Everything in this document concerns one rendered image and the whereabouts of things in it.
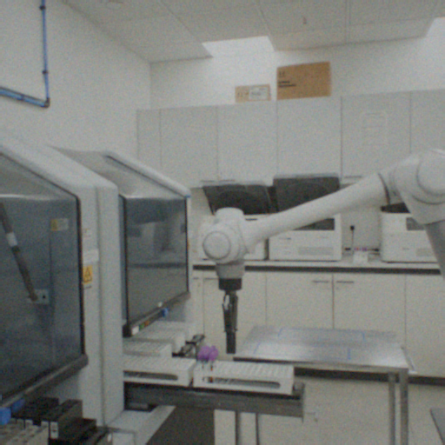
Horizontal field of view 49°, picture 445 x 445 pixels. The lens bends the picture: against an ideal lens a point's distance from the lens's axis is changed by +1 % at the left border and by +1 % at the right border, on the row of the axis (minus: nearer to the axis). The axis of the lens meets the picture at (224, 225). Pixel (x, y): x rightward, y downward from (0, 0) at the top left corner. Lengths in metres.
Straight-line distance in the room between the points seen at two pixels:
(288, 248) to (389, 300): 0.82
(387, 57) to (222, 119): 1.47
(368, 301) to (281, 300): 0.65
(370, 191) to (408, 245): 2.36
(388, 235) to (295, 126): 1.16
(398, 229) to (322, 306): 0.80
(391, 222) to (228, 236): 2.65
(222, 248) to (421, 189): 0.50
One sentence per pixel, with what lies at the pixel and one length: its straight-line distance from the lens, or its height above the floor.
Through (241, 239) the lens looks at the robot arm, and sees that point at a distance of 1.29.
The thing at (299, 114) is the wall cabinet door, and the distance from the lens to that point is 4.10.
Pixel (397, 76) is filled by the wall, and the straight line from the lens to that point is 4.50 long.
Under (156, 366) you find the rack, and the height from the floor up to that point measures 0.86.
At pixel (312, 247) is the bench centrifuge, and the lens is 3.77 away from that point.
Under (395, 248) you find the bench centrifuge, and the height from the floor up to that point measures 1.01.
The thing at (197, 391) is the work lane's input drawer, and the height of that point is 0.81.
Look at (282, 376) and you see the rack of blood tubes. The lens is 1.51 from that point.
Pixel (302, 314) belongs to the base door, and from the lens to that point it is 3.85.
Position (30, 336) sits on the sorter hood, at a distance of 1.15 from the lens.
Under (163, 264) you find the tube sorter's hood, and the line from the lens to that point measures 1.83.
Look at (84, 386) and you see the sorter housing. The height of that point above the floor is 0.90.
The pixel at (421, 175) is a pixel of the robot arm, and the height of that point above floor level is 1.44.
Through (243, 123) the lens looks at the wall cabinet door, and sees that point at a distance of 4.16.
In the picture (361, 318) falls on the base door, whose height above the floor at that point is 0.48.
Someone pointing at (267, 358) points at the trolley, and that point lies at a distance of 1.81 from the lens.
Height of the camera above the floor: 1.38
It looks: 3 degrees down
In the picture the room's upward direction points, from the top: 1 degrees counter-clockwise
